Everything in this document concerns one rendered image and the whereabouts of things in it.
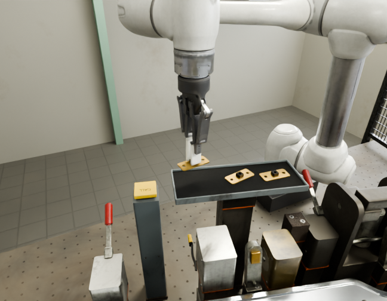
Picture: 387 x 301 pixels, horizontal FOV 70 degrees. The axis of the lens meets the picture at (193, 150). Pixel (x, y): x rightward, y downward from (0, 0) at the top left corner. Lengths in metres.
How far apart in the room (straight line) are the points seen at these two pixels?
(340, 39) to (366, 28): 0.07
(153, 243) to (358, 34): 0.86
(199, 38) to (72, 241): 1.02
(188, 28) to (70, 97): 2.76
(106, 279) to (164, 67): 2.91
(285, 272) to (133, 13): 0.71
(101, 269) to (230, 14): 0.73
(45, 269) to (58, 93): 2.26
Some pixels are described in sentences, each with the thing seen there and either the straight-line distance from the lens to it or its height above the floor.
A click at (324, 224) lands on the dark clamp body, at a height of 1.08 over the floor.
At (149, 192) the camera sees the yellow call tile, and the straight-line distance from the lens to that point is 0.76.
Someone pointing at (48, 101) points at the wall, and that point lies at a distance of 3.29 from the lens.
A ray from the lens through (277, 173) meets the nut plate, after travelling 0.84.
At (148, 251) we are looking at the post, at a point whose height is 0.95.
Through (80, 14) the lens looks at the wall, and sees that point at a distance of 3.14.
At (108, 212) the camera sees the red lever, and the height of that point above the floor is 1.12.
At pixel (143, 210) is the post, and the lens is 0.78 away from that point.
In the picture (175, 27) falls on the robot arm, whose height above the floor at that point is 1.56.
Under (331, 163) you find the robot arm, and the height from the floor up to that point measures 1.02.
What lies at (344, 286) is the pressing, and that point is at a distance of 0.84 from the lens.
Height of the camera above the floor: 1.64
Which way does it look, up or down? 31 degrees down
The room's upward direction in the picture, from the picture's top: straight up
